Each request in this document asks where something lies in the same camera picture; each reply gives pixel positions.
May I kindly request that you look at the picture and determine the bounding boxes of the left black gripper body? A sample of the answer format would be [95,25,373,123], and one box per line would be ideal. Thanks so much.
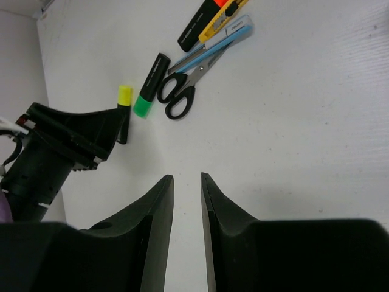
[1,102,107,204]

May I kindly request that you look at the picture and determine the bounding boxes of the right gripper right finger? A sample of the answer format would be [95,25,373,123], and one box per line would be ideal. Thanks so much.
[201,173,260,291]

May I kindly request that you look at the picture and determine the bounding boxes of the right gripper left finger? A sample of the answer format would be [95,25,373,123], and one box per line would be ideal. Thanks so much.
[79,175,174,291]

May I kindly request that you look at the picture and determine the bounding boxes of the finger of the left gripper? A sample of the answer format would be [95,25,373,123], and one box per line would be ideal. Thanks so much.
[115,105,129,145]
[45,108,123,158]

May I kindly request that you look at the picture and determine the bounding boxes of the yellow cap highlighter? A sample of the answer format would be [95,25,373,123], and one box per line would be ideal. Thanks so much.
[117,85,133,145]

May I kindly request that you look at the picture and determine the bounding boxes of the green cap highlighter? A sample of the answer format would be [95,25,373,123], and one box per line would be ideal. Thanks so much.
[133,53,171,118]

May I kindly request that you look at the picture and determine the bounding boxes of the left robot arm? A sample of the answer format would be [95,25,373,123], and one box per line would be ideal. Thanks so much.
[1,102,126,221]

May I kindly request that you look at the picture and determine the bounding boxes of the orange cap highlighter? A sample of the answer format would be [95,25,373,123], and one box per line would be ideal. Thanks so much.
[177,0,227,52]

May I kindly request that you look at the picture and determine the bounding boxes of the yellow utility knife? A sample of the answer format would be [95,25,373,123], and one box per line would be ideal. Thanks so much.
[199,0,248,43]

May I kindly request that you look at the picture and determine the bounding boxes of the black handled scissors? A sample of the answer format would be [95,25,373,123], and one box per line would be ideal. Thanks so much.
[157,44,229,120]

